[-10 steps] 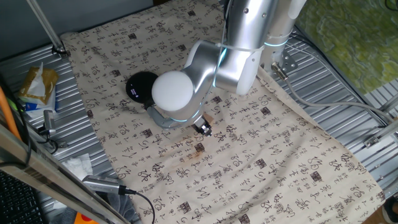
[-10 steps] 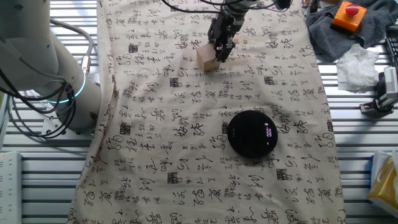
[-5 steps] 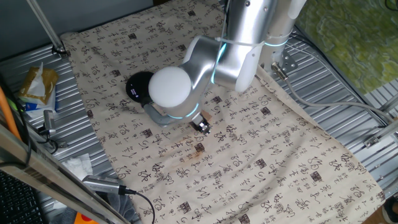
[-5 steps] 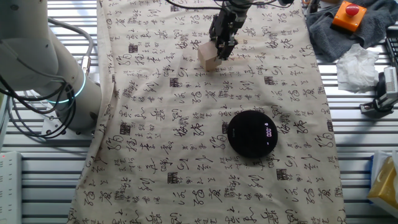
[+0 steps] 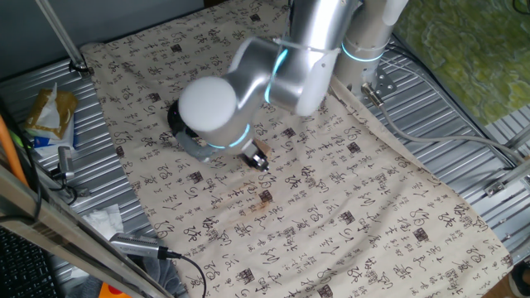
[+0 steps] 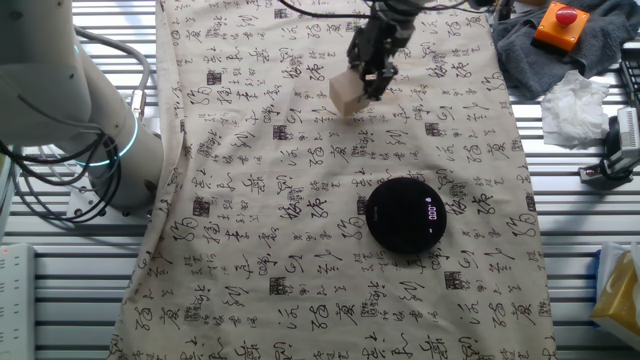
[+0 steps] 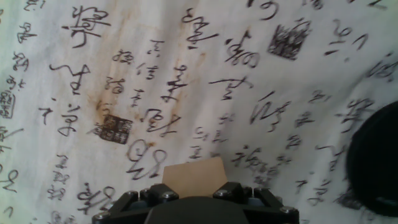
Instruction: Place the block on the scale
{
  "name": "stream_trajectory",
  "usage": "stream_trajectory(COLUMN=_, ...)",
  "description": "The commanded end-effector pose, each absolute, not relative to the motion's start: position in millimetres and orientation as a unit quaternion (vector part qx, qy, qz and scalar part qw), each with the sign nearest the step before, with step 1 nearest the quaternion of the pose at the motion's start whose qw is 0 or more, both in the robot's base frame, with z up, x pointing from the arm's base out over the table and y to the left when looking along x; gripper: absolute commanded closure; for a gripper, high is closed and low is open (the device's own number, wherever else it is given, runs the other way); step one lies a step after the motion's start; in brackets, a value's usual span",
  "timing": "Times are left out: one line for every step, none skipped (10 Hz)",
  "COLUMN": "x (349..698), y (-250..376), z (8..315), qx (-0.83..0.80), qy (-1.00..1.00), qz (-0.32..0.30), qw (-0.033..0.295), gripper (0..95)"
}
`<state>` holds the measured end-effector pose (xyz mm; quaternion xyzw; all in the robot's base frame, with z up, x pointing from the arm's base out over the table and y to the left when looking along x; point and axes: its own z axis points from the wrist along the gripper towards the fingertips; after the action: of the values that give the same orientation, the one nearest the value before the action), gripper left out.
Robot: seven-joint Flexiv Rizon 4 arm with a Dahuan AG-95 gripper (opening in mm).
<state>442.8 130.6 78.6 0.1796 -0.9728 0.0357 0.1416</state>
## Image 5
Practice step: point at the crumpled white tissue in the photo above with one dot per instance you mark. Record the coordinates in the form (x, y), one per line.
(103, 219)

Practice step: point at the black keyboard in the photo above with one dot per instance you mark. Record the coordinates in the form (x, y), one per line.
(22, 269)

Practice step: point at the green textured mat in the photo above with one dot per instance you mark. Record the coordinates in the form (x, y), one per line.
(468, 54)

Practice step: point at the thin metal pole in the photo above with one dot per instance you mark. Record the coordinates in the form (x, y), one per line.
(62, 37)

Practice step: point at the orange pole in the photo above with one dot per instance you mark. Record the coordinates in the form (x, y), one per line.
(10, 153)

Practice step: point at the aluminium profile with bracket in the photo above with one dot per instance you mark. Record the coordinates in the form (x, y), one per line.
(507, 178)

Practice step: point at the small silver camera on stand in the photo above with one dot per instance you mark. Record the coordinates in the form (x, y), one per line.
(65, 159)

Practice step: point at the beige calligraphy print cloth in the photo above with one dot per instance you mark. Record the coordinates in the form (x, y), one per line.
(331, 207)

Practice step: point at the orange emergency stop box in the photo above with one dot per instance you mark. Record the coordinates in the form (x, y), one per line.
(108, 291)

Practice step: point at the aluminium frame bar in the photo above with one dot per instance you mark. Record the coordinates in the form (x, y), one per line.
(62, 232)

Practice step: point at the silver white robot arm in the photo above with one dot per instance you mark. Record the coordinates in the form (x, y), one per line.
(256, 70)

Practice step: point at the yellow tissue pack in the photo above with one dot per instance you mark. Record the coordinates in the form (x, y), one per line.
(54, 116)

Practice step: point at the dark shoe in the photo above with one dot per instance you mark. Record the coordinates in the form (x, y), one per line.
(521, 281)

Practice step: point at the black round digital scale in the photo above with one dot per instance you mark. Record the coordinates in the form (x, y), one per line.
(174, 120)

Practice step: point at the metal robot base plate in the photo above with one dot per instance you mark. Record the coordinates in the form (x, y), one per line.
(385, 85)

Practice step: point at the long silver camera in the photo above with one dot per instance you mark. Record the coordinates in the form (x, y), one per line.
(136, 245)

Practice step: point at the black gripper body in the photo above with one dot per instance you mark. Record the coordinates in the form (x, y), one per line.
(253, 154)

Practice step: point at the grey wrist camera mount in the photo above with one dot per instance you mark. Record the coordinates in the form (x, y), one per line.
(194, 150)

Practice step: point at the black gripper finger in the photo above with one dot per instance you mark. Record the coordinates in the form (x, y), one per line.
(261, 163)

